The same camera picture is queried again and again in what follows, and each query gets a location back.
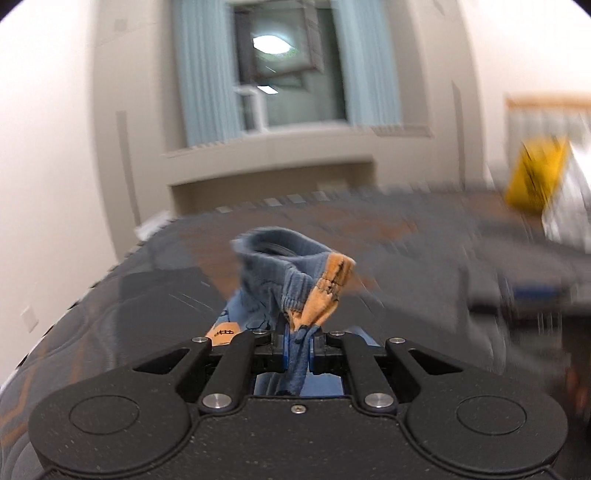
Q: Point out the light blue curtain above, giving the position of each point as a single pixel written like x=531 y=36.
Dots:
x=369 y=64
x=207 y=74

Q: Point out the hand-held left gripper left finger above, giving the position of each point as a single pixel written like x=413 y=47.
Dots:
x=281 y=354

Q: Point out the white plastic bag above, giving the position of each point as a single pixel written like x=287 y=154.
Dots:
x=575 y=198

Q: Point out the yellow bag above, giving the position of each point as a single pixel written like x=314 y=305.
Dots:
x=535 y=175

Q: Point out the beige wardrobe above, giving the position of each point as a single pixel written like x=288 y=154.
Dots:
x=134 y=115
x=452 y=92

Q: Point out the white wall socket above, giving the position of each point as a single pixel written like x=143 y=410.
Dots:
x=30 y=318

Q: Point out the blue pants with orange cars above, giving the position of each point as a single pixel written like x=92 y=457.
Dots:
x=300 y=286

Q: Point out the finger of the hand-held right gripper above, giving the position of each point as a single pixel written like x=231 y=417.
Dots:
x=535 y=291

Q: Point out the window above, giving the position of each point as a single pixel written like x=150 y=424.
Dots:
x=286 y=64

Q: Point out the wooden headboard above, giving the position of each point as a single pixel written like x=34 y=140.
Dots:
x=545 y=108

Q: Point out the beige window cabinet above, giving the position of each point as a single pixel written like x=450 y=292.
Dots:
x=277 y=161

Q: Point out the grey quilted mattress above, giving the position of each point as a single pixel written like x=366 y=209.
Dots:
x=138 y=300

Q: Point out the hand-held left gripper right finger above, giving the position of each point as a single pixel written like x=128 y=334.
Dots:
x=314 y=357

